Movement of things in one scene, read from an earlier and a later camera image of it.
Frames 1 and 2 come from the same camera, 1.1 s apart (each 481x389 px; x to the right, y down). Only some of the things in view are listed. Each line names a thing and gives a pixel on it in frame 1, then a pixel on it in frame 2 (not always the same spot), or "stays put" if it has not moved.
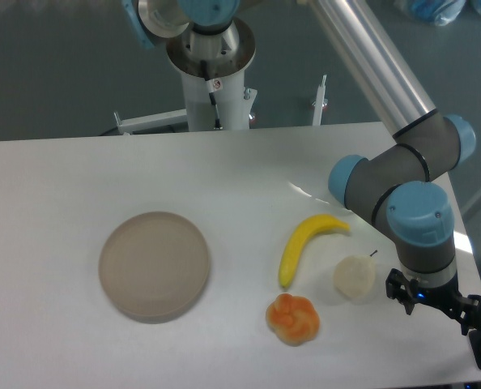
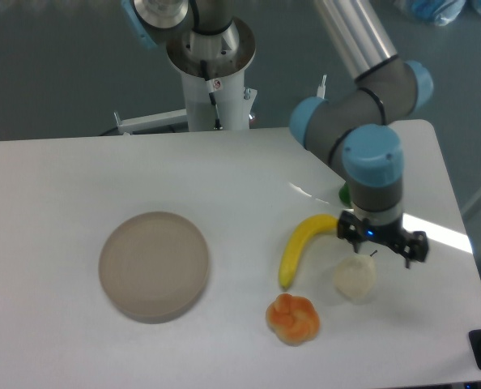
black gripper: x=448 y=298 -> x=415 y=247
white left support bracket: x=152 y=121 stays put
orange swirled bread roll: x=292 y=320 stays put
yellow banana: x=309 y=225 stays put
